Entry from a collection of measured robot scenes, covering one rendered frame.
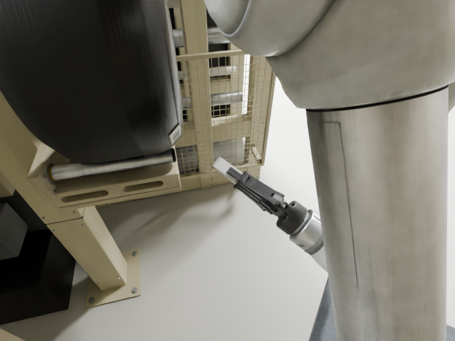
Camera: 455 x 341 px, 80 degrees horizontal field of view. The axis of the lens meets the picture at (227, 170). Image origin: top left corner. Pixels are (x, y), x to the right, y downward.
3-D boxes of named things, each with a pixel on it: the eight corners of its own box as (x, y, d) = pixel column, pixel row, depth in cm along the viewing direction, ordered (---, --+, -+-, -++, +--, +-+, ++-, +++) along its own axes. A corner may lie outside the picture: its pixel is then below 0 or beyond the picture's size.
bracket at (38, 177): (44, 203, 75) (25, 178, 68) (68, 121, 103) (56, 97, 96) (57, 201, 76) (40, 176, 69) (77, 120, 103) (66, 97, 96)
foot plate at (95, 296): (85, 308, 136) (84, 306, 134) (91, 259, 154) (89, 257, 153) (140, 295, 140) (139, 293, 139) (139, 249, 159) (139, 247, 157)
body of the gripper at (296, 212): (296, 235, 58) (261, 209, 58) (284, 236, 66) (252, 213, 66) (314, 207, 60) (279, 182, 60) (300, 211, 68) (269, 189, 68)
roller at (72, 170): (53, 185, 78) (45, 178, 73) (54, 170, 79) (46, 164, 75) (177, 164, 83) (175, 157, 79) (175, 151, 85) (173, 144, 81)
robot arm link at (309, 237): (301, 254, 65) (281, 239, 66) (319, 222, 68) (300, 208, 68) (317, 255, 57) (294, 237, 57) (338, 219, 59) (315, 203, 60)
